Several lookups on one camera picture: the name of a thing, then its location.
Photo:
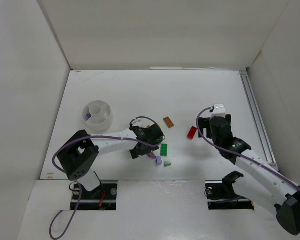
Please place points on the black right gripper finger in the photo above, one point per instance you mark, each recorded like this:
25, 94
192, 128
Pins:
228, 117
204, 126

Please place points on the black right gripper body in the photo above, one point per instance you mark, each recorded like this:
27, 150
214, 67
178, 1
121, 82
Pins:
204, 127

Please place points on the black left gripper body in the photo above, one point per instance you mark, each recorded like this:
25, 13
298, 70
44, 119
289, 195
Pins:
142, 150

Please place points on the red lego brick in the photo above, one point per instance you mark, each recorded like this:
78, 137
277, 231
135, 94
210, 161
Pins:
192, 132

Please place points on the purple arched lego piece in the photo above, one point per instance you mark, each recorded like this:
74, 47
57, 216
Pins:
151, 155

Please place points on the lilac small lego brick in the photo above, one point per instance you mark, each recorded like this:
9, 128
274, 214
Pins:
159, 160

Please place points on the dark purple small lego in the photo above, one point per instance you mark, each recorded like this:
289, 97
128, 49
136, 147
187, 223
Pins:
88, 116

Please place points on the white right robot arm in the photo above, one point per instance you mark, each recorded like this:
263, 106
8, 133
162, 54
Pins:
258, 182

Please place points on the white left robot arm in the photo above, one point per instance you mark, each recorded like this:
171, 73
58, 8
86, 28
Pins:
77, 156

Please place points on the green long lego brick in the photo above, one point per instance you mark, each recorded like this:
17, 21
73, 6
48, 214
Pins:
163, 150

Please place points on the orange flat lego brick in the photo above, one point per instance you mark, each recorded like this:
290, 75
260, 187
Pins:
168, 122

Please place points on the light green lego slope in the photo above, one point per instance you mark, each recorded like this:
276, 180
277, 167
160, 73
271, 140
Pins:
167, 163

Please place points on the white round divided container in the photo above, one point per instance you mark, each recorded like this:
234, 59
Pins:
101, 115

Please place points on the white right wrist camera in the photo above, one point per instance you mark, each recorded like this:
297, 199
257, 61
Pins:
218, 110

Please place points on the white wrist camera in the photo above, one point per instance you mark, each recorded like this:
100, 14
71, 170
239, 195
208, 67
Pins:
218, 110
137, 122

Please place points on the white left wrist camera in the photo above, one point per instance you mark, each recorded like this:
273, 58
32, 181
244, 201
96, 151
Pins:
137, 122

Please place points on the aluminium rail right side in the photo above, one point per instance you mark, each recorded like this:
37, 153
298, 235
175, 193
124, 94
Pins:
257, 118

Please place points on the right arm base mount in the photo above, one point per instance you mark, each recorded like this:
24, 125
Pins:
220, 194

